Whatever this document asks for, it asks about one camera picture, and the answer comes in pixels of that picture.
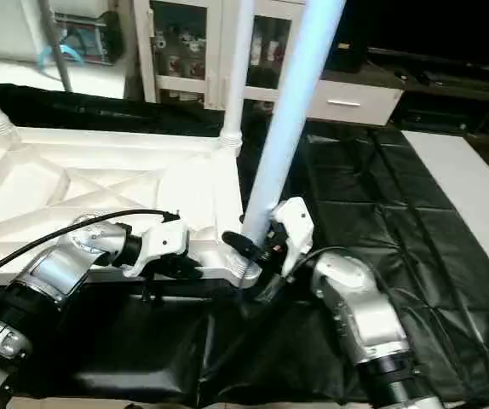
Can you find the white plastic table top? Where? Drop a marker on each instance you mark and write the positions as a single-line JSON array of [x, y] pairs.
[[100, 179]]

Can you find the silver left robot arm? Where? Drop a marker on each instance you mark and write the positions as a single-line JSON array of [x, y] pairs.
[[57, 264]]

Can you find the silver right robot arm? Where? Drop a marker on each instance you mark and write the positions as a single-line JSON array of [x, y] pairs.
[[359, 307]]

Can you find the black work surface mat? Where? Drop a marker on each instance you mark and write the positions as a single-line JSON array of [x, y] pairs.
[[381, 256]]

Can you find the white drawer unit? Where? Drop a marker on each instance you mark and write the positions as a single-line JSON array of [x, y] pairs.
[[347, 102]]

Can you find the white glass door cabinet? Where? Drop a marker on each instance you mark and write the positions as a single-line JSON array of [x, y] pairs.
[[185, 43]]

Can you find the white flat sheet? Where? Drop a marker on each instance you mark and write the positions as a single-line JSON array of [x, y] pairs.
[[474, 196]]

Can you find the black equipment box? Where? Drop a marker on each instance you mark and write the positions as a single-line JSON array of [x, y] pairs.
[[347, 34]]

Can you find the colourful background box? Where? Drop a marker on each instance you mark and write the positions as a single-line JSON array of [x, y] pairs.
[[83, 34]]

